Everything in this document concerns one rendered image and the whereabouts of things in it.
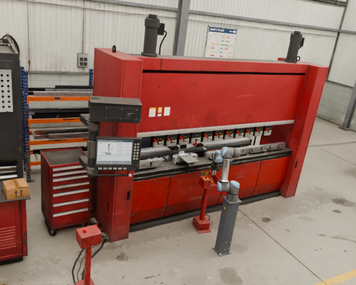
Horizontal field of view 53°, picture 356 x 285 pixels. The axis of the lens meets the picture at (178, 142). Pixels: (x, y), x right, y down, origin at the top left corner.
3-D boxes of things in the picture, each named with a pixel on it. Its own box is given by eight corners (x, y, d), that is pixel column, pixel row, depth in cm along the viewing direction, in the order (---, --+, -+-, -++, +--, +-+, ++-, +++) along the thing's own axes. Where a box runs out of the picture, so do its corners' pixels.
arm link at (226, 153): (230, 193, 423) (235, 148, 416) (217, 192, 421) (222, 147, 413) (227, 190, 435) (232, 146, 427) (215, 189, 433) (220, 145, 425)
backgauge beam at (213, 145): (125, 161, 475) (125, 154, 471) (120, 157, 485) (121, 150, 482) (251, 145, 597) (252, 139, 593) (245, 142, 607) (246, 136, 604)
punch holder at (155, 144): (153, 148, 457) (154, 135, 451) (150, 145, 463) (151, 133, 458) (163, 147, 465) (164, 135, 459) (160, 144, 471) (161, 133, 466)
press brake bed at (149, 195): (125, 234, 470) (130, 178, 442) (119, 225, 487) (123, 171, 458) (281, 195, 629) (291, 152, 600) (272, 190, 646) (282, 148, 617)
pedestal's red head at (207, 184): (203, 189, 474) (205, 177, 468) (198, 183, 488) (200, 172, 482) (216, 188, 482) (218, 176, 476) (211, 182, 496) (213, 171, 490)
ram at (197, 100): (129, 138, 433) (134, 73, 405) (126, 135, 439) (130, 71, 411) (293, 123, 592) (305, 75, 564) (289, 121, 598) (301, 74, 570)
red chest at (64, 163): (50, 239, 442) (50, 167, 407) (41, 218, 481) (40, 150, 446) (89, 230, 468) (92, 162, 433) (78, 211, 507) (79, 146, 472)
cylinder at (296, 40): (291, 63, 543) (298, 31, 526) (278, 60, 562) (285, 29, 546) (305, 63, 560) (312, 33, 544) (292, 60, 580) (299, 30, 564)
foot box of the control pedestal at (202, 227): (199, 233, 491) (200, 226, 487) (191, 223, 512) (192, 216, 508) (211, 232, 499) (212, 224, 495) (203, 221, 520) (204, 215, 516)
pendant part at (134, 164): (95, 171, 357) (96, 137, 345) (94, 165, 368) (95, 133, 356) (139, 171, 369) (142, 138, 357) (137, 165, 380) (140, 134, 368)
